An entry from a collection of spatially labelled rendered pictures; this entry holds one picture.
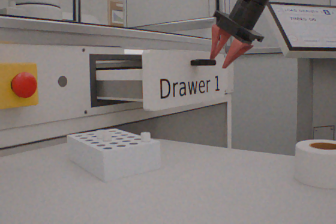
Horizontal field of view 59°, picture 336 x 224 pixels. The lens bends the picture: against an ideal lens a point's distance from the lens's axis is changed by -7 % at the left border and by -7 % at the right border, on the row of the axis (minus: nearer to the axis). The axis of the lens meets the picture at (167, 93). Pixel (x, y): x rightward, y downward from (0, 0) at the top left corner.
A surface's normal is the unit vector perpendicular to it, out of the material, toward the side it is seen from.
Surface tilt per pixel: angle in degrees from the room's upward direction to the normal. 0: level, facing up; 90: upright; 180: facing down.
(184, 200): 0
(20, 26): 90
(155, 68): 90
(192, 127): 90
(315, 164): 90
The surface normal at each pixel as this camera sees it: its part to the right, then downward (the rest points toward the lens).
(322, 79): 0.18, 0.07
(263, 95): -0.65, 0.07
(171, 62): 0.80, 0.03
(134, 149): 0.61, 0.04
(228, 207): -0.02, -1.00
